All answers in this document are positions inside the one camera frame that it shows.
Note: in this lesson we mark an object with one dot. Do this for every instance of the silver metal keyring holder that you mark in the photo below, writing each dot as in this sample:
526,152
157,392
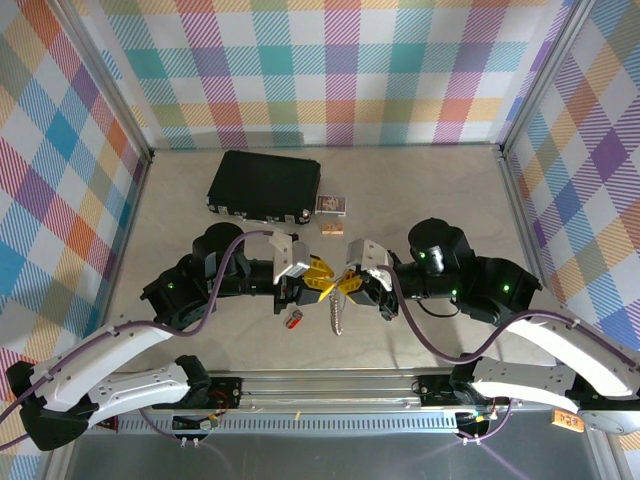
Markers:
337,315

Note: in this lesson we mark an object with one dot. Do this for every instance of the red key tag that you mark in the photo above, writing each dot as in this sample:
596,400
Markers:
294,320

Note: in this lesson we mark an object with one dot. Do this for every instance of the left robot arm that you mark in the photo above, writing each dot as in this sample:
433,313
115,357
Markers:
125,385

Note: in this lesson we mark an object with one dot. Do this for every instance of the small tan matchbox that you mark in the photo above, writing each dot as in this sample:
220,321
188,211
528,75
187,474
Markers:
333,229

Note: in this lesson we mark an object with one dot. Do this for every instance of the playing card box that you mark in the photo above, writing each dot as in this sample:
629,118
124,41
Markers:
331,205

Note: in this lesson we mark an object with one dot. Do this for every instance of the black hard case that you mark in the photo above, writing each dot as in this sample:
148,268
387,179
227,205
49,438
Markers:
265,185

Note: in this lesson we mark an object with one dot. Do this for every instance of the yellow power connector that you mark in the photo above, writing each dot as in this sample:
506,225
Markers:
211,423
481,415

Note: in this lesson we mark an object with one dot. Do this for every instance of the grey metal plate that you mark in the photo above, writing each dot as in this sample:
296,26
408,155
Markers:
350,460

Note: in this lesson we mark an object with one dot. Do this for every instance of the orange paper tag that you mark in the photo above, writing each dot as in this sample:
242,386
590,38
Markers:
567,420

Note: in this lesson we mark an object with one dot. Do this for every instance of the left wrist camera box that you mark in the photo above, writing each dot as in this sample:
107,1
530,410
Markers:
300,260

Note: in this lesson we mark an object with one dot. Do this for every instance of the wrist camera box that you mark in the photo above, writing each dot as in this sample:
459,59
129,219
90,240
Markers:
360,252
300,260

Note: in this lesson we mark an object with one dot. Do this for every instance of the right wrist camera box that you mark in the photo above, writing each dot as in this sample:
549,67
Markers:
360,252

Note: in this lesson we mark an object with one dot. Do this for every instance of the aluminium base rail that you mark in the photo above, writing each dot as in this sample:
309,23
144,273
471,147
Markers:
325,395

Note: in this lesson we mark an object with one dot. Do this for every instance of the aluminium side frame rail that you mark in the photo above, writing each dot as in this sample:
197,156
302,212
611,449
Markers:
134,210
519,200

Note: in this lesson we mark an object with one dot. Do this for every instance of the aluminium frame post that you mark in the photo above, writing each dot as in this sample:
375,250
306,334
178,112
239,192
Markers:
117,85
544,75

